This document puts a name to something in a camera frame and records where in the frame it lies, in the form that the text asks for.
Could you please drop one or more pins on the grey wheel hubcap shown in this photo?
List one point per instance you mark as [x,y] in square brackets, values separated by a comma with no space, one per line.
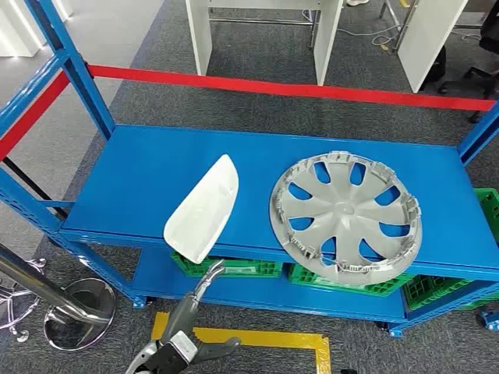
[343,211]

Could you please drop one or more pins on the chrome stanchion post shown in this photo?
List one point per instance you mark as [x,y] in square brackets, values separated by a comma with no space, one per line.
[78,320]

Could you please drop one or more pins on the black office chair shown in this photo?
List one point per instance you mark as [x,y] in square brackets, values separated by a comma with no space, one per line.
[491,31]

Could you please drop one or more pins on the black camera bracket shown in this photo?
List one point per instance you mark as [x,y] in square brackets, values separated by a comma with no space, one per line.
[164,362]

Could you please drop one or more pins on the person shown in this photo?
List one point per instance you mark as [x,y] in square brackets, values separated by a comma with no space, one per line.
[356,2]

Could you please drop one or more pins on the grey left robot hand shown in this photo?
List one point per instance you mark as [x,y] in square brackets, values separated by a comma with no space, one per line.
[179,317]

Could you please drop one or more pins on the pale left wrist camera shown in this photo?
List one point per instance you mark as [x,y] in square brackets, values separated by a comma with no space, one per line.
[182,347]

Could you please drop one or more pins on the white desk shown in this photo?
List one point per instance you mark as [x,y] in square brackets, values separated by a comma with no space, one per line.
[198,41]
[425,41]

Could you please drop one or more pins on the white plastic mirror cover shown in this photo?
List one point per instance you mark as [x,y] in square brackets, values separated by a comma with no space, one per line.
[202,211]

